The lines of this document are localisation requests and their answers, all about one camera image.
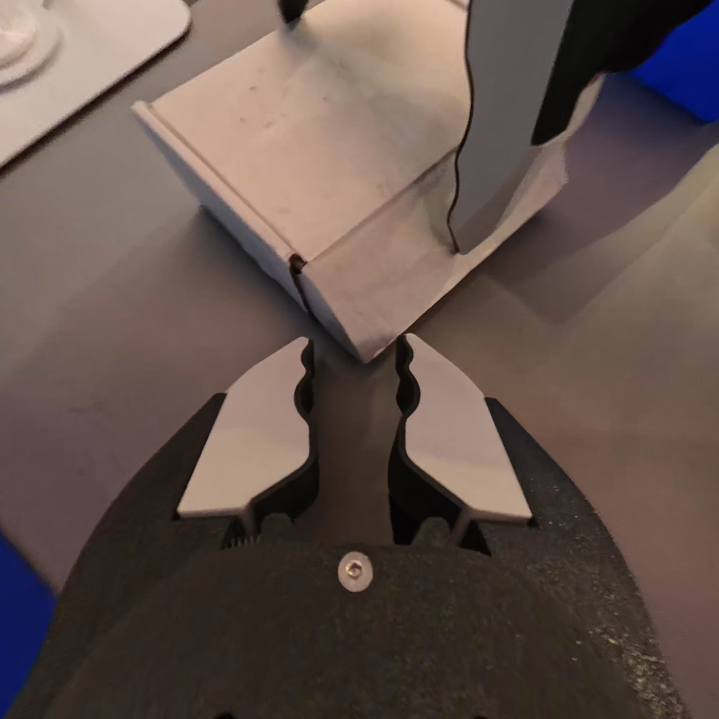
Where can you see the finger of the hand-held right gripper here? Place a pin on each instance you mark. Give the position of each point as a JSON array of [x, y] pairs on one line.
[[292, 8], [505, 112]]

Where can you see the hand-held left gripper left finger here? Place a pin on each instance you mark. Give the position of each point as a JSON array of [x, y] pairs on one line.
[[253, 449]]

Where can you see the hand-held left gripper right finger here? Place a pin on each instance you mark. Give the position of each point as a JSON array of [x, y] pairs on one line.
[[455, 449]]

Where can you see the white cardboard mailer box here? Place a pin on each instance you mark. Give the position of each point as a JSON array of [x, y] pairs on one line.
[[309, 140]]

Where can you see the blue plastic bin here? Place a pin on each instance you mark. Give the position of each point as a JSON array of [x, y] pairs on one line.
[[691, 67], [17, 606]]

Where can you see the document stand with white base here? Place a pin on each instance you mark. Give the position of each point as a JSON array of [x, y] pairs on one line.
[[112, 56]]

